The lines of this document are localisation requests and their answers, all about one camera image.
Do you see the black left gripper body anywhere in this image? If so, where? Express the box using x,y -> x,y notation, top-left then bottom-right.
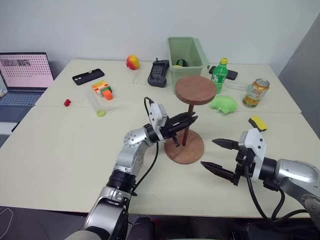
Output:
159,117 -> 185,148

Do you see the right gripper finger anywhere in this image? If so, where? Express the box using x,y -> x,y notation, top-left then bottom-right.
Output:
211,138 -> 241,152
200,161 -> 239,186

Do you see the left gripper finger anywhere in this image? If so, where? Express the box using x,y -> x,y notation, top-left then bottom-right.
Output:
174,112 -> 195,123
179,115 -> 199,130

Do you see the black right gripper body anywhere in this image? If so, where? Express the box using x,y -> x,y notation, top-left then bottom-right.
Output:
233,147 -> 256,187

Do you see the wooden pole with round disc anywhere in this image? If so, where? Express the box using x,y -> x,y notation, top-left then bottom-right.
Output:
175,76 -> 217,147

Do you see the round wooden base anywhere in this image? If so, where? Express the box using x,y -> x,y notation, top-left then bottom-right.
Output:
163,128 -> 205,165

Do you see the yellow and black sponge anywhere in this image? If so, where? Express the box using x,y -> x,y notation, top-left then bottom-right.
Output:
248,115 -> 269,133

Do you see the black handheld device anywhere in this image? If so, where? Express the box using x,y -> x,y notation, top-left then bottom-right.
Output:
147,57 -> 170,89

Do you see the green soda bottle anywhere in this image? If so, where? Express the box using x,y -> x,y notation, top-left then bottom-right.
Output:
211,57 -> 230,95

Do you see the clear plastic box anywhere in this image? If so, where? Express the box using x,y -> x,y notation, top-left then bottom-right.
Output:
224,81 -> 251,92

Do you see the orange drink can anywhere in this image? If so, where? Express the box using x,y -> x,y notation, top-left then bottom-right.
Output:
242,77 -> 271,109

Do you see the clear phone case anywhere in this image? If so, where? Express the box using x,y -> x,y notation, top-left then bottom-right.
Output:
132,67 -> 151,87

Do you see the black smartphone with white end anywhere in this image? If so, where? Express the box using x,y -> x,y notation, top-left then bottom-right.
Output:
207,65 -> 239,81

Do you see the light green plastic bin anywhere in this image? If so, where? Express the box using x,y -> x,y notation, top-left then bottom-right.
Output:
166,36 -> 210,95

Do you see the red yellow mango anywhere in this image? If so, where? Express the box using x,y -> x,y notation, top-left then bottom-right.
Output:
125,54 -> 141,71

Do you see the clear cup with green bottom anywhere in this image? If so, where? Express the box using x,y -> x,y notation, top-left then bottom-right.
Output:
87,91 -> 107,118

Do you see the colourful toy block stack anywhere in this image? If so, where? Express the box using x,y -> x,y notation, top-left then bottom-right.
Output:
91,79 -> 113,98

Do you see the black phone case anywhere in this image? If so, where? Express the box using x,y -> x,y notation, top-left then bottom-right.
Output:
72,68 -> 105,86

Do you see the open laptop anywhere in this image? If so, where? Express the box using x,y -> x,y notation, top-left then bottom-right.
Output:
0,51 -> 55,123

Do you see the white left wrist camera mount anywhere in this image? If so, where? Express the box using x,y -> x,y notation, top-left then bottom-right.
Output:
149,102 -> 168,143

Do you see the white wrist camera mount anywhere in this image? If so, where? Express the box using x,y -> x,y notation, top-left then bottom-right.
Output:
238,128 -> 267,182
149,102 -> 168,143

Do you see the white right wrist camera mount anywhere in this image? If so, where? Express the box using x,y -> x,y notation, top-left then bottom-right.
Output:
238,128 -> 267,182

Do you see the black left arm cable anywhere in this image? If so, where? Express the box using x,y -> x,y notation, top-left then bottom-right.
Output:
132,96 -> 161,198

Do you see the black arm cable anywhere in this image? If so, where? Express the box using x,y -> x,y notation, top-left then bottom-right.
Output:
244,164 -> 312,222
132,96 -> 161,198

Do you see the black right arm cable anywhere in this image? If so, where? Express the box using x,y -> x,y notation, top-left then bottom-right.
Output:
244,164 -> 312,222

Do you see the white thin cable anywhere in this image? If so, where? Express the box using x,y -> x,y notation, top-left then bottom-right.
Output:
0,206 -> 14,234

